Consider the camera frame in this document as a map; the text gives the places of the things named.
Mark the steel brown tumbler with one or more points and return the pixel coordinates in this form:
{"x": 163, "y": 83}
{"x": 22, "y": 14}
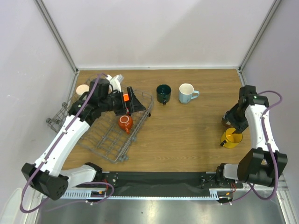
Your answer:
{"x": 225, "y": 122}

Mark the light blue mug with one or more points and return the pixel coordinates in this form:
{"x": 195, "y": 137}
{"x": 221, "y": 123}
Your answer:
{"x": 187, "y": 93}

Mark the dark green mug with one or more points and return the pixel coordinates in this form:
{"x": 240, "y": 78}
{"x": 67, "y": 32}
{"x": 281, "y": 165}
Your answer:
{"x": 163, "y": 93}

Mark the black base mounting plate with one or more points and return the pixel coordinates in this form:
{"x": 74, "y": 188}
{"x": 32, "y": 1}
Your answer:
{"x": 163, "y": 184}

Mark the yellow enamel mug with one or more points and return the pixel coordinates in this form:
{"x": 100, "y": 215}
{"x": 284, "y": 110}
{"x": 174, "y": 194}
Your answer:
{"x": 231, "y": 138}

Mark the grey wire dish rack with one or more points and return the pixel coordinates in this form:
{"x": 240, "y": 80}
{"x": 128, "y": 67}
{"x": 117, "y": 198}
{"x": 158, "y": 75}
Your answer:
{"x": 106, "y": 139}

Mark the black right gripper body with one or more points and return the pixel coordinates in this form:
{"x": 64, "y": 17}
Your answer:
{"x": 237, "y": 124}

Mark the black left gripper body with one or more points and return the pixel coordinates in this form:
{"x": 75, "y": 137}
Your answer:
{"x": 115, "y": 102}

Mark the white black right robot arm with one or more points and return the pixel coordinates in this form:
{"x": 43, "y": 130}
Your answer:
{"x": 263, "y": 164}

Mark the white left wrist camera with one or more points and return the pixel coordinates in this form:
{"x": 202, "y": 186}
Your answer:
{"x": 115, "y": 82}

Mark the red black patterned cup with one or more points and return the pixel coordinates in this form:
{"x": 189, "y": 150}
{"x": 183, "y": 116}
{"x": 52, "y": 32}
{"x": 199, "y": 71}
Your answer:
{"x": 125, "y": 123}

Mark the cream floral tall mug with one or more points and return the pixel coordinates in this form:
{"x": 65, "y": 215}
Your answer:
{"x": 81, "y": 89}

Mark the orange enamel mug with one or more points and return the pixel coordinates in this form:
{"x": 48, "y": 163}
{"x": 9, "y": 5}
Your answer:
{"x": 125, "y": 97}

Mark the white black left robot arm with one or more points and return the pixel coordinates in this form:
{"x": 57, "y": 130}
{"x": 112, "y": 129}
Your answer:
{"x": 46, "y": 175}

